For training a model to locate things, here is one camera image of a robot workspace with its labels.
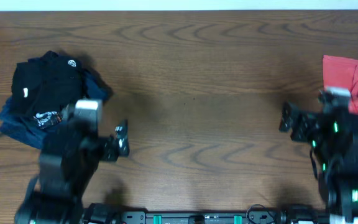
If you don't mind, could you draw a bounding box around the black t-shirt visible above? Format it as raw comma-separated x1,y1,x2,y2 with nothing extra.
10,51,85,118

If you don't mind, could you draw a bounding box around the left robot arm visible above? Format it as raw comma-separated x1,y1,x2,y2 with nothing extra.
14,119,130,224

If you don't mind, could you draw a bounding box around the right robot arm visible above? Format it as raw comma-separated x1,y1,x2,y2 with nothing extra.
279,102,358,223

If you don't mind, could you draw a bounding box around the black printed folded shirt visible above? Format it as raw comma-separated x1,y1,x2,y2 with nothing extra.
33,111,63,129

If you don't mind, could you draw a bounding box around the navy blue folded shirt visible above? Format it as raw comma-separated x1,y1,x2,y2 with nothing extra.
0,68,110,149

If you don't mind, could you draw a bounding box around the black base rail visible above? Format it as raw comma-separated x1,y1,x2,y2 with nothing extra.
79,203,329,224

